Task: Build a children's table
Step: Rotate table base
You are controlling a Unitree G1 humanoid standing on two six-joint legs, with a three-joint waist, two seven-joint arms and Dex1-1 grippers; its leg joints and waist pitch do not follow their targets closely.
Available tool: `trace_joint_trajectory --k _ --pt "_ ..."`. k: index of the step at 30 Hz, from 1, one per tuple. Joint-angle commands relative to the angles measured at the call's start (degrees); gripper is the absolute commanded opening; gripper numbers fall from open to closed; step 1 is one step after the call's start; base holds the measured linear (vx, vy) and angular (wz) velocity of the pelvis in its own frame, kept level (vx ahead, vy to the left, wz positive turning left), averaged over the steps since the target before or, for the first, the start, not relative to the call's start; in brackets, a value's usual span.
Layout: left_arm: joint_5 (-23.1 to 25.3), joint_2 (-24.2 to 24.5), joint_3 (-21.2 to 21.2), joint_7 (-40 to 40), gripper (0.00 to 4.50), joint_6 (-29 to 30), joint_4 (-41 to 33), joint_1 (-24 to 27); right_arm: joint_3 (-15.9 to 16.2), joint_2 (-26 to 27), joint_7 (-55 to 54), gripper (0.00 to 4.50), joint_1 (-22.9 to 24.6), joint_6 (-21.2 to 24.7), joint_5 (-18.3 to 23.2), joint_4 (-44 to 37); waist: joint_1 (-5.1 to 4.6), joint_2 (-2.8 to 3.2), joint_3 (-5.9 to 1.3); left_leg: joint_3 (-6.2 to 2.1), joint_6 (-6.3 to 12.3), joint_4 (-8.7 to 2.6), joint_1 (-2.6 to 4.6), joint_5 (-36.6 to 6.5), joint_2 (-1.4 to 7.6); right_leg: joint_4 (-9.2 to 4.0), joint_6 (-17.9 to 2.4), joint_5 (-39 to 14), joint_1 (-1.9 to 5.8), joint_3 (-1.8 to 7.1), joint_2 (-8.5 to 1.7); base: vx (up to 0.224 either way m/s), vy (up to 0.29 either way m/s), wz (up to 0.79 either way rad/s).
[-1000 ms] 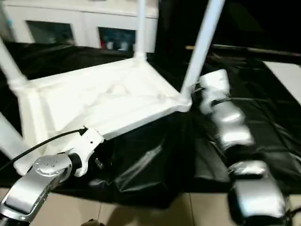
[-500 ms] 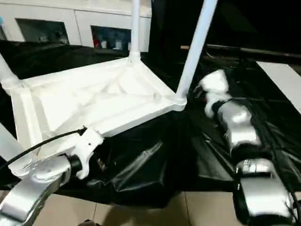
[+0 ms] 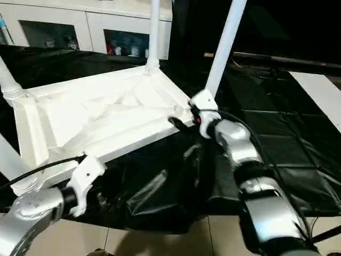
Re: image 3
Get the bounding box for white plastic table top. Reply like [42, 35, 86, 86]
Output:
[6, 65, 201, 197]

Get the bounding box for white plastic table leg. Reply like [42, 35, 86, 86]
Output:
[0, 132, 46, 197]
[204, 0, 248, 99]
[0, 57, 22, 100]
[144, 0, 161, 76]

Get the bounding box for black mat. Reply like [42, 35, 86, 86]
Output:
[0, 44, 341, 236]

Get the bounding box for dark tall cabinet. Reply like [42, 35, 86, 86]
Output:
[169, 0, 235, 67]

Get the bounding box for white flat board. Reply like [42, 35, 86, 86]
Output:
[288, 70, 341, 133]

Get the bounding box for white sideboard cabinet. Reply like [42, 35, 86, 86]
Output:
[0, 0, 173, 61]

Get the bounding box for black metal stand bar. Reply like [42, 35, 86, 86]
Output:
[311, 226, 341, 244]

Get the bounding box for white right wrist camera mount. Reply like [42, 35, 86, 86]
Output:
[189, 89, 223, 140]

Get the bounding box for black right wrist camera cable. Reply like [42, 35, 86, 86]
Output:
[196, 107, 315, 241]

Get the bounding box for black metal rail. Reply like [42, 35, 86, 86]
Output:
[231, 52, 341, 68]

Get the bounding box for thin black loose wires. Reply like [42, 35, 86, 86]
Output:
[303, 215, 321, 242]

